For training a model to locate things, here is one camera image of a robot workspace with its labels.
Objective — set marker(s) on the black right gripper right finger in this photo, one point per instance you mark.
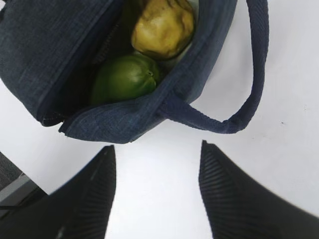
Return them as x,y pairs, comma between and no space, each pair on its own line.
238,207

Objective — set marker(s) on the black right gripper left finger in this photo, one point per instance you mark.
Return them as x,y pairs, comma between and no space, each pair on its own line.
80,209

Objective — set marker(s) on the green cucumber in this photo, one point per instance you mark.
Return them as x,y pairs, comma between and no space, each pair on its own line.
125,78

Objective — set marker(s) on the dark blue lunch bag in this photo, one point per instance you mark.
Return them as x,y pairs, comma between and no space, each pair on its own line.
44,42

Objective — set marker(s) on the yellow pear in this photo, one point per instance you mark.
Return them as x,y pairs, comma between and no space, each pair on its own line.
163,28

